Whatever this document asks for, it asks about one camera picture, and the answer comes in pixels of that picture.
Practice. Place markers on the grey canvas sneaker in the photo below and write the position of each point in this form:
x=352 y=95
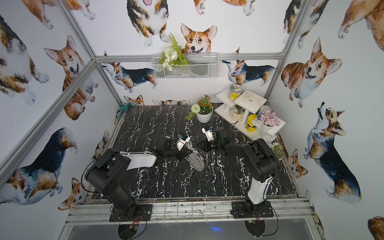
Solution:
x=198 y=166

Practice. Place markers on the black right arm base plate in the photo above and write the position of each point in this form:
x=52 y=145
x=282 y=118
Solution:
x=242 y=210

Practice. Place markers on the green white artificial flowers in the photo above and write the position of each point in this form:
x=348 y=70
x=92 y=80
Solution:
x=173 y=56

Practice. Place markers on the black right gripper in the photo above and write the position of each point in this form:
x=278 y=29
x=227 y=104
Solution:
x=210 y=144

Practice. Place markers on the green cloth ribbon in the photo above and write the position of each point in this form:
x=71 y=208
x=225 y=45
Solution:
x=123 y=108

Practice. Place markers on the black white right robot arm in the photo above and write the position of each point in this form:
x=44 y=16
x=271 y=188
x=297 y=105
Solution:
x=261 y=162

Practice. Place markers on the blue grey tin can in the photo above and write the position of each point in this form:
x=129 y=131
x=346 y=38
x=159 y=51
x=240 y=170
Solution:
x=262 y=110

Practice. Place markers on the aluminium frame rail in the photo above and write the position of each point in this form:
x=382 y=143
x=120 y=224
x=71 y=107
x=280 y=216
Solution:
x=186 y=212

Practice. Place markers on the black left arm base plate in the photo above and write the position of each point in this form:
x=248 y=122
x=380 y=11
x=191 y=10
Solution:
x=140 y=212

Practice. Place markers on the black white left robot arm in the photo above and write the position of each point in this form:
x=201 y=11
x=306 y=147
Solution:
x=107 y=172

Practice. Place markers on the white wire wall basket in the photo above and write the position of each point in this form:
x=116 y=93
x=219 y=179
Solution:
x=201 y=66

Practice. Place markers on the woven basket with plant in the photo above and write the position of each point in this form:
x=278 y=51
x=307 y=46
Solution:
x=237 y=113

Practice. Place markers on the yellow container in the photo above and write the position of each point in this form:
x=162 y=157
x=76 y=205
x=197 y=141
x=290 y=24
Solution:
x=249 y=126

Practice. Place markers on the small white potted plant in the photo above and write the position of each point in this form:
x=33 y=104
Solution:
x=277 y=149

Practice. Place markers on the white potted red flowers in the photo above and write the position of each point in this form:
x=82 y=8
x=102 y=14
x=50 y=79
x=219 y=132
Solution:
x=202 y=109

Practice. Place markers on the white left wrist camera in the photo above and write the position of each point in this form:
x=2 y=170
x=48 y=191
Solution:
x=182 y=141

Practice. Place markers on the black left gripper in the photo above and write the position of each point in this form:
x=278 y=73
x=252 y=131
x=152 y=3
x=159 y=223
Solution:
x=178 y=151

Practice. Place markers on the pink flowers white pot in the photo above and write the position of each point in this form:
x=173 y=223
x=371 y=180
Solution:
x=268 y=120

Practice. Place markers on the green lidded jar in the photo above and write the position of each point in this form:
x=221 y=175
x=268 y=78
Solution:
x=235 y=92

